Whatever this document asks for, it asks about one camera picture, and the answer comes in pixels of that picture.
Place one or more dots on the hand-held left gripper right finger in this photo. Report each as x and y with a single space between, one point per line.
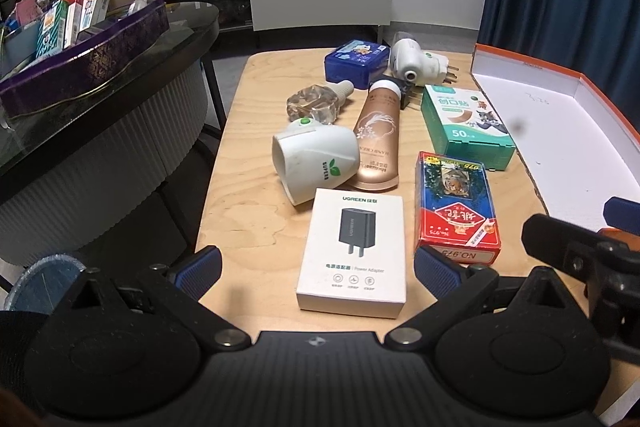
440 272

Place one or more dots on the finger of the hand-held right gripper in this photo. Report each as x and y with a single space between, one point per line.
547 234
620 209

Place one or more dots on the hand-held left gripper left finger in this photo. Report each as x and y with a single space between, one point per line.
200 267

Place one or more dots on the red blue playing card box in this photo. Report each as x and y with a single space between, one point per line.
457 212

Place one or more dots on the orange white cardboard box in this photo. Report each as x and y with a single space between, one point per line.
565 142

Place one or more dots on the white power adapter box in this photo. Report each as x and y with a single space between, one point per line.
350 252

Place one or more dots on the green bandage box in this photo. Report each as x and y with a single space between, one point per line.
465 127

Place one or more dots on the rose gold hand cream tube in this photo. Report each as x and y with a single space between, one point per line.
377 137

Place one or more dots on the white cup-shaped mosquito heater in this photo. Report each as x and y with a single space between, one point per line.
315 162

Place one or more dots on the clear glass bottle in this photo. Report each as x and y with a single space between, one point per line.
312 103

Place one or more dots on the white plug-in mosquito heater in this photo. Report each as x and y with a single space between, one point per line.
415 62

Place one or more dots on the blue tin box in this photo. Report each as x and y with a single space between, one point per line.
356 61

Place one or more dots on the blue round cushion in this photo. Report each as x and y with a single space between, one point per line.
45 282

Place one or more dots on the black glass round table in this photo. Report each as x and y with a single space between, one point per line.
100 132

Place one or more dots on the purple tray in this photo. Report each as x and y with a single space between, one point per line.
85 62

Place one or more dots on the small white bottle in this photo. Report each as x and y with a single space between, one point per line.
137 3

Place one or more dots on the white blue box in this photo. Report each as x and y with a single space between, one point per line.
95 7

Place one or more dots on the teal printed box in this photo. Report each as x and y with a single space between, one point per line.
50 29

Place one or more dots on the red white box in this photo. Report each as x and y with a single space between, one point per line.
74 14

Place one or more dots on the white TV cabinet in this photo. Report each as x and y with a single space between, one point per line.
310 2

